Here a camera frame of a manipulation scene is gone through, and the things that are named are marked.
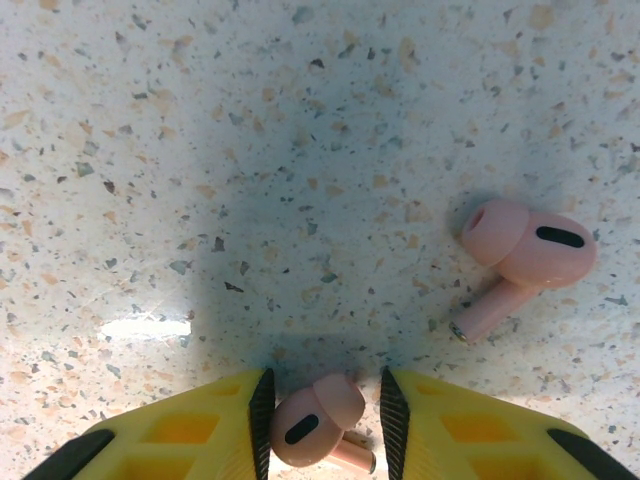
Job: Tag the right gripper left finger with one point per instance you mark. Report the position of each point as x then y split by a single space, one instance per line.
175 440

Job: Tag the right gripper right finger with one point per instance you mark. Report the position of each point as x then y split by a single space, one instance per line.
475 440

